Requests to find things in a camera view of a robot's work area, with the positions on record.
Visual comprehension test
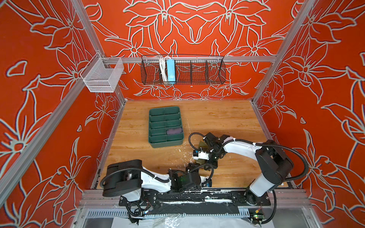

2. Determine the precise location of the purple sock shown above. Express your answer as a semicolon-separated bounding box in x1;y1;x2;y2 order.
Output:
166;127;183;135

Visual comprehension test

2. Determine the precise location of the green divided plastic tray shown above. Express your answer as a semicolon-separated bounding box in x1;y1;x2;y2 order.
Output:
148;106;184;148

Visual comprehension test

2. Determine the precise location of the green striped sock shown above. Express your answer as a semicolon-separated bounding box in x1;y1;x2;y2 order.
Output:
193;140;211;165

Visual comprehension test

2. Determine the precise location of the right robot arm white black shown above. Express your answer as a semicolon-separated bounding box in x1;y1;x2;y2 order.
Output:
188;132;309;206

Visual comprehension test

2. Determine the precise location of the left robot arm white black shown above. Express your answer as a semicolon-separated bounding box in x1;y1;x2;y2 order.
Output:
100;159;214;202

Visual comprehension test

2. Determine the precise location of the light blue box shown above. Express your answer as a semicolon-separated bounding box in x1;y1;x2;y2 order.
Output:
166;59;176;84

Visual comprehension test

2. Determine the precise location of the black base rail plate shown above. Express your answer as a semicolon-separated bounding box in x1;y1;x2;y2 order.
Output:
119;188;273;218

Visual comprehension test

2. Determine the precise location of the black wire wall basket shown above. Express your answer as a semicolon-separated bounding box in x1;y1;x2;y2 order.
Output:
140;54;227;85

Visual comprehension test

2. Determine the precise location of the white cable bundle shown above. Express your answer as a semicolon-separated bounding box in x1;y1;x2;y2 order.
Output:
158;56;168;83

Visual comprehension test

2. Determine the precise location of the clear mesh wall basket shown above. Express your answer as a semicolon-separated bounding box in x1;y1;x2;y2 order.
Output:
80;52;124;93

